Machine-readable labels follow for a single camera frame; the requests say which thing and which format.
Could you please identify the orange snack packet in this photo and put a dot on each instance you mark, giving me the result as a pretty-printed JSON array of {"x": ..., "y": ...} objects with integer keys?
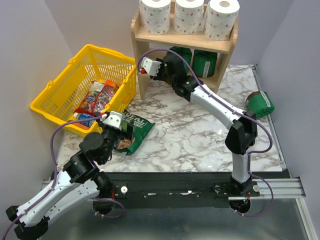
[{"x": 112, "y": 84}]

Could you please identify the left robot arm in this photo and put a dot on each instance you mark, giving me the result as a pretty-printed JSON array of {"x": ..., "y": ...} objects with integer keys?
[{"x": 79, "y": 180}]

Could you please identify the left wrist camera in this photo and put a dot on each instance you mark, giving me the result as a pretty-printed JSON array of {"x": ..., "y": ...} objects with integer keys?
[{"x": 113, "y": 119}]

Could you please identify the yellow plastic shopping basket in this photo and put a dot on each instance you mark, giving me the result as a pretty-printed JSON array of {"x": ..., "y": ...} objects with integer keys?
[{"x": 62, "y": 96}]

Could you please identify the blue label bottle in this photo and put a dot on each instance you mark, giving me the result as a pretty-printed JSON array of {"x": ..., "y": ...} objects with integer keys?
[{"x": 84, "y": 116}]

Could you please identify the green roll brown end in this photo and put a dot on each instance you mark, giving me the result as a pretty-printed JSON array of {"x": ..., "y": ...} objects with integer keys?
[{"x": 204, "y": 63}]

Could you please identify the green chip bag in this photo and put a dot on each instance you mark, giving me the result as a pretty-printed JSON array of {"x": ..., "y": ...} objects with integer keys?
[{"x": 136, "y": 129}]

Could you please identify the floral paper towel roll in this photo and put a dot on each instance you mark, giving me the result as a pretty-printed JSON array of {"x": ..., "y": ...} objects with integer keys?
[
  {"x": 188, "y": 16},
  {"x": 155, "y": 16},
  {"x": 220, "y": 17}
]

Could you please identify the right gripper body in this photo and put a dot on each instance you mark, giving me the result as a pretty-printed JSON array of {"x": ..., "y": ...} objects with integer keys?
[{"x": 162, "y": 74}]

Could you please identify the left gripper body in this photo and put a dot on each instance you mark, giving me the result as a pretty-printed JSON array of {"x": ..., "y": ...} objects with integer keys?
[{"x": 112, "y": 137}]

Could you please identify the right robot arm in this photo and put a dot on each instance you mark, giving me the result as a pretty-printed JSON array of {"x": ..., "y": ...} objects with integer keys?
[{"x": 242, "y": 130}]

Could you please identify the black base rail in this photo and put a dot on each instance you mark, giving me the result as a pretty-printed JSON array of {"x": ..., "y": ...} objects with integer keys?
[{"x": 155, "y": 190}]

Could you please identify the red candy bag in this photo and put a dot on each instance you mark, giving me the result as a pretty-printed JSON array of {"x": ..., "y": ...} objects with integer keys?
[{"x": 96, "y": 99}]

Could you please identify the wooden two-tier shelf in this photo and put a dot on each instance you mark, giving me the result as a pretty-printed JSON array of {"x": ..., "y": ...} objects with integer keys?
[{"x": 141, "y": 46}]

